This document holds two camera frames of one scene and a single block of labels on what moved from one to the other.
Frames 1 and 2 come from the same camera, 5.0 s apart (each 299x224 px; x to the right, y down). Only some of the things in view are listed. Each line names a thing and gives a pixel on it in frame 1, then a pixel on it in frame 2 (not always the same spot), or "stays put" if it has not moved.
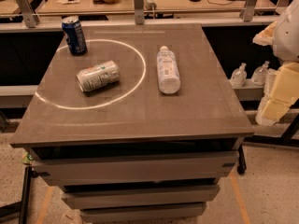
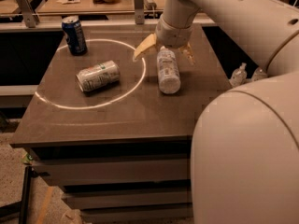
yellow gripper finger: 265,36 → 187,49
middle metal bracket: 138,4 stays put
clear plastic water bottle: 168,72 stays put
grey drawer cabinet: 144,126 stays put
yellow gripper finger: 281,90 → 149,42
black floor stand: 19,207 stays put
